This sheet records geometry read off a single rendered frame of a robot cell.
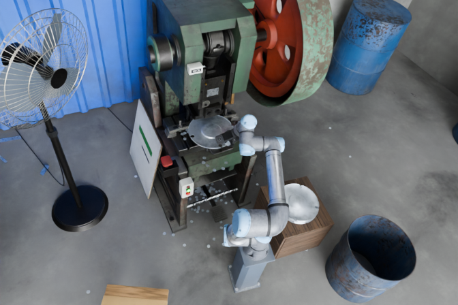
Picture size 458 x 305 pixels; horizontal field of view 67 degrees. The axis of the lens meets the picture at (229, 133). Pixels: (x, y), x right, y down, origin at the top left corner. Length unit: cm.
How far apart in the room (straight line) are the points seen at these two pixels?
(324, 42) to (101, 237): 193
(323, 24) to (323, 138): 186
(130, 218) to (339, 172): 180
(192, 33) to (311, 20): 55
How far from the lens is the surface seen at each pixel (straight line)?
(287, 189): 247
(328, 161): 328
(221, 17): 178
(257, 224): 150
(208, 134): 213
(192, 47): 168
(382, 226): 258
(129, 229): 267
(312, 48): 172
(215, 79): 194
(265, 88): 211
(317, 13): 174
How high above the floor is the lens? 236
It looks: 47 degrees down
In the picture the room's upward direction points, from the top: 10 degrees clockwise
